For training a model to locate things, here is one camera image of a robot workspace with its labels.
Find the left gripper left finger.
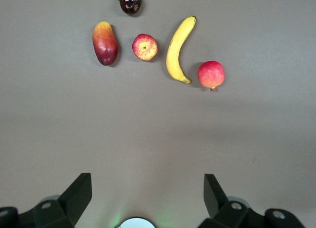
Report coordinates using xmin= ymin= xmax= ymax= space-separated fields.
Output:
xmin=32 ymin=173 xmax=92 ymax=228

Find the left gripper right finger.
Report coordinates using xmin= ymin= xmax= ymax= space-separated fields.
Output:
xmin=198 ymin=174 xmax=266 ymax=228

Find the yellow banana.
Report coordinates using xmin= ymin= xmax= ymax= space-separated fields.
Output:
xmin=165 ymin=15 xmax=197 ymax=84

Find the red yellow apple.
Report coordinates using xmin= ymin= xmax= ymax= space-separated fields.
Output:
xmin=132 ymin=33 xmax=158 ymax=62

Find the red pomegranate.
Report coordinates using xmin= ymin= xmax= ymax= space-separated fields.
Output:
xmin=197 ymin=60 xmax=226 ymax=92

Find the red yellow mango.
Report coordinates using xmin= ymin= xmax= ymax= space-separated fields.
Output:
xmin=92 ymin=21 xmax=119 ymax=67

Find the dark purple mangosteen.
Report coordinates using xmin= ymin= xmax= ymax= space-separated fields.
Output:
xmin=119 ymin=0 xmax=142 ymax=16

